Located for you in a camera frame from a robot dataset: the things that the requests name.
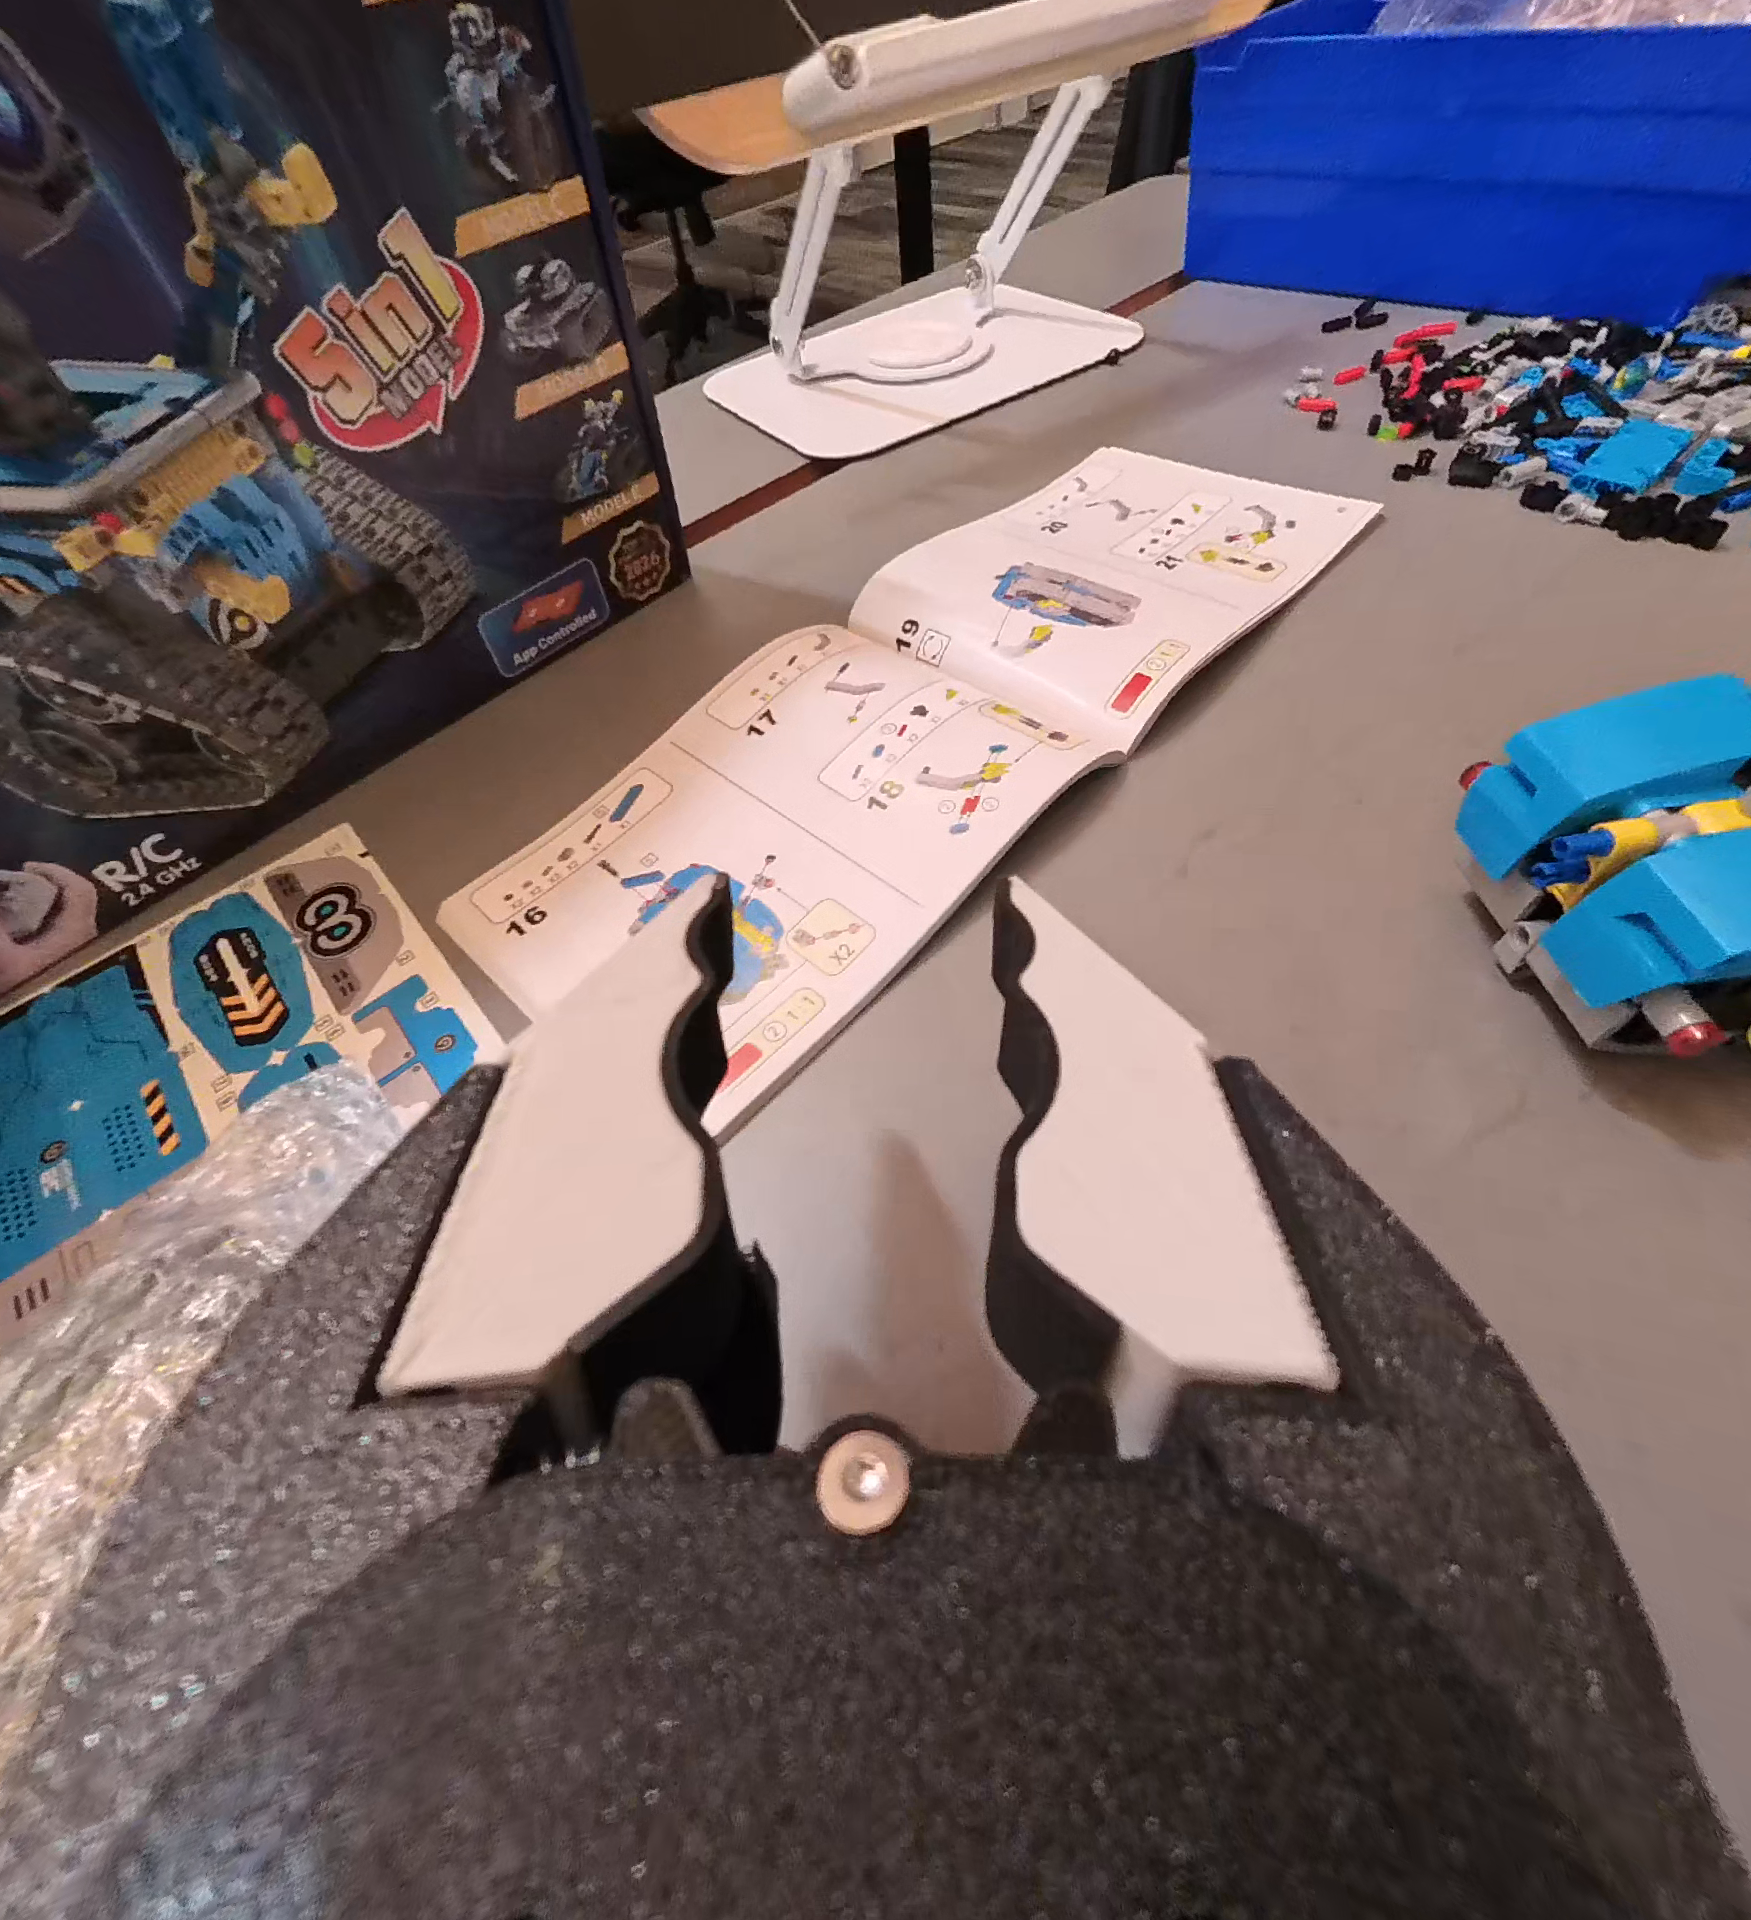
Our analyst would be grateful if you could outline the tilted wooden board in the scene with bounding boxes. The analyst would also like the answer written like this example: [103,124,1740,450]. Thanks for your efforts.
[575,0,1276,180]

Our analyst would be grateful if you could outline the blue plastic bin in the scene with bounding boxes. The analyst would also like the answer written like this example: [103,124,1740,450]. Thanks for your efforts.
[1183,0,1751,328]

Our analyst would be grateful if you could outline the clear plastic bag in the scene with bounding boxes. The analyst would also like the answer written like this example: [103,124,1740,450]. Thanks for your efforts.
[1378,0,1751,38]
[0,1072,443,1772]

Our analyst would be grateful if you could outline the pile of small bricks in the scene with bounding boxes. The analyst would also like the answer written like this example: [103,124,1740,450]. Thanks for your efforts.
[1281,293,1751,560]

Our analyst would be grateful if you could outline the blue sticker sheet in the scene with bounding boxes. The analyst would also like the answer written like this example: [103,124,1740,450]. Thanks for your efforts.
[0,822,508,1381]

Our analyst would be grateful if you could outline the blue toy set box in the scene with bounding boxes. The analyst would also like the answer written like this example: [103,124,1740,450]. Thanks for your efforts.
[0,0,695,1052]

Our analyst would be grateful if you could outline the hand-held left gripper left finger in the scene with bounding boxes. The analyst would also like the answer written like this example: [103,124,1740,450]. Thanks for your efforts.
[378,874,738,1403]

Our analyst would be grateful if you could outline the blue toy brick car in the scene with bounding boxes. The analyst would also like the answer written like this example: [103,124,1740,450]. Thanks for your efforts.
[1453,672,1751,1059]

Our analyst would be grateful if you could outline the instruction booklet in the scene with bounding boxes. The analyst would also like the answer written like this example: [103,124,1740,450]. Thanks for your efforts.
[440,447,1384,1142]

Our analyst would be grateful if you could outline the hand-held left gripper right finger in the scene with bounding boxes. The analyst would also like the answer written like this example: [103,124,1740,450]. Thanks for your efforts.
[986,874,1340,1464]

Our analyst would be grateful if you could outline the black office chair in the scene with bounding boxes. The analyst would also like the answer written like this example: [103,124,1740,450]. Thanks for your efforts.
[611,141,765,383]

